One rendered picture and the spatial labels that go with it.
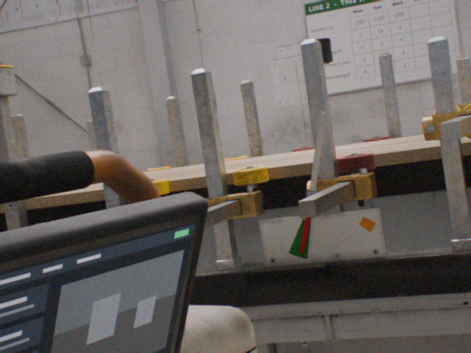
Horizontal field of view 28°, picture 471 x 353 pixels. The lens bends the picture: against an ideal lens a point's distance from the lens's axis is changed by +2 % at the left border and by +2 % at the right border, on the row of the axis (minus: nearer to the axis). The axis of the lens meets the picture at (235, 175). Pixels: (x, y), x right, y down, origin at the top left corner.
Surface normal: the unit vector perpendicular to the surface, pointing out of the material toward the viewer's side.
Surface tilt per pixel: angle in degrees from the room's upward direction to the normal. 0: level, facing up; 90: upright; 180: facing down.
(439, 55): 90
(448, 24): 90
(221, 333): 63
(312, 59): 90
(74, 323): 115
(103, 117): 90
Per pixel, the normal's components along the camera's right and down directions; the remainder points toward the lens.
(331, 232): -0.33, 0.10
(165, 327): 0.75, 0.35
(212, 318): 0.22, -0.91
